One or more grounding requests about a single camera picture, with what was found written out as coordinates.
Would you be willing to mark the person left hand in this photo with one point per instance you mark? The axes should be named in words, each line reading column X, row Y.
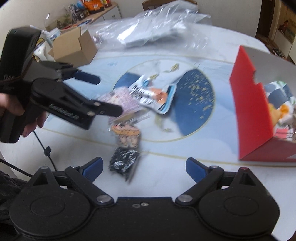
column 11, row 104

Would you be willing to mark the black patterned pouch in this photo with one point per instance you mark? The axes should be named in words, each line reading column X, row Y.
column 124, row 162

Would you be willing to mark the pink white snack packet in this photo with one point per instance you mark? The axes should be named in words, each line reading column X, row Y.
column 121, row 96

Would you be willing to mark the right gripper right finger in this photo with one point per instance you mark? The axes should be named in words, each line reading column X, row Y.
column 206, row 179

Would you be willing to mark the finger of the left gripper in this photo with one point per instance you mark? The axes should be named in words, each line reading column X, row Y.
column 86, row 77
column 104, row 108

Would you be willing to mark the white blue tissue pack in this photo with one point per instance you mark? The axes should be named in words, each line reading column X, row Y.
column 279, row 94

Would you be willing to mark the orange snack bag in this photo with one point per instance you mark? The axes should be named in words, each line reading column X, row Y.
column 93, row 6

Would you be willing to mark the clear plastic bag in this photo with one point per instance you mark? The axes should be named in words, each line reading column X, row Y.
column 176, row 24

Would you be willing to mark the wooden chair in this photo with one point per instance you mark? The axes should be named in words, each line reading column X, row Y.
column 149, row 5

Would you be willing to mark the yellow bread plush toy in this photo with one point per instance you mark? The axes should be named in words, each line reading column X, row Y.
column 274, row 113

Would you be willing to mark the glass terrarium dome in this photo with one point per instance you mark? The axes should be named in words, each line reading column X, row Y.
column 58, row 20

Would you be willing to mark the brown cardboard box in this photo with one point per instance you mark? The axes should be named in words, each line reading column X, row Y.
column 75, row 47

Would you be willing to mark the white blue snack packet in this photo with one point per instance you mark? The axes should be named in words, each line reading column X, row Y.
column 147, row 95

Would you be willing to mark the red white cardboard box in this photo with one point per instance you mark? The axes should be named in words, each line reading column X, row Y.
column 258, row 139

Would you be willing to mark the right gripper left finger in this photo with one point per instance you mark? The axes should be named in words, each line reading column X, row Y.
column 81, row 179

